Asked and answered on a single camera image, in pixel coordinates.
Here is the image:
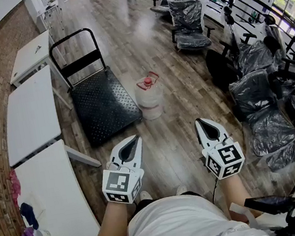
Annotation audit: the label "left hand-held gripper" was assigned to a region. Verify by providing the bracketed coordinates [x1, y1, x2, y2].
[94, 134, 153, 208]

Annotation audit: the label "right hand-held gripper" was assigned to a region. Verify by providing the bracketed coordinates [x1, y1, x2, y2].
[194, 112, 248, 183]

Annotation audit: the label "black platform cart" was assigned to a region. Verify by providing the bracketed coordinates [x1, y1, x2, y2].
[46, 20, 148, 152]

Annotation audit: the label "clear water jug red cap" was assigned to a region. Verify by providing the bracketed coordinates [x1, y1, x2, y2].
[131, 70, 168, 123]

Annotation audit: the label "person's left forearm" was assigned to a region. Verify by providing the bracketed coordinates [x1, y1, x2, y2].
[88, 196, 142, 236]

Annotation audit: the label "person's right forearm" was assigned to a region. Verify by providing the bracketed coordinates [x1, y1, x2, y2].
[220, 171, 264, 227]

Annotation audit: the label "wooden floor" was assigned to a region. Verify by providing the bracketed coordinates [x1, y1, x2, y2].
[29, 0, 295, 236]

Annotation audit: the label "person's left white shoe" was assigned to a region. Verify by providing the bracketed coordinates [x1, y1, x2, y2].
[139, 188, 153, 202]

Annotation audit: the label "person's white shoe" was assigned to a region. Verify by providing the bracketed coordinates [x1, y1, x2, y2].
[139, 188, 153, 202]
[174, 183, 189, 196]

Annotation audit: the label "person's black shorts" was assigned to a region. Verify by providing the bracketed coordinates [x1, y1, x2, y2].
[127, 188, 205, 219]

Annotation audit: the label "group of plastic-wrapped office chairs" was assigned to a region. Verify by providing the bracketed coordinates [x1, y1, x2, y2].
[148, 0, 295, 194]

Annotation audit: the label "person's right white shoe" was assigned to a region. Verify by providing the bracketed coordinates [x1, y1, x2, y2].
[174, 183, 189, 196]

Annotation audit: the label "long white table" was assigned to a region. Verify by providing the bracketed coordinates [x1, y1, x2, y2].
[8, 133, 114, 236]

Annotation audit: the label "person's white shirt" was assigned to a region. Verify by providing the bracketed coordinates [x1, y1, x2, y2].
[73, 181, 272, 236]

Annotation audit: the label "white rectangular table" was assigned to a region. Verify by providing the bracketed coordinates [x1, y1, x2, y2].
[0, 62, 81, 168]

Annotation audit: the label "dark blue cloth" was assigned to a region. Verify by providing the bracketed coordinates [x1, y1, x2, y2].
[18, 200, 40, 232]

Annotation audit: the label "pink cloth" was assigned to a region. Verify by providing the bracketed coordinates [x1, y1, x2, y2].
[7, 168, 25, 208]

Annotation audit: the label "small white table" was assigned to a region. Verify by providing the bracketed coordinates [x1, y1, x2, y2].
[2, 27, 70, 89]

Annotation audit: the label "narrow white table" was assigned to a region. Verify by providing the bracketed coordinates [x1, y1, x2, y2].
[34, 0, 65, 34]

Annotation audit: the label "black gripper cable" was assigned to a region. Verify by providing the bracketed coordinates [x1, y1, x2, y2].
[208, 177, 224, 206]

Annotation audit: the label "white strap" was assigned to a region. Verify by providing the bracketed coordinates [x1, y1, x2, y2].
[228, 197, 270, 236]

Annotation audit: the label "black phone mount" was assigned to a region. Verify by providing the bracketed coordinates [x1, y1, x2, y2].
[265, 198, 295, 236]

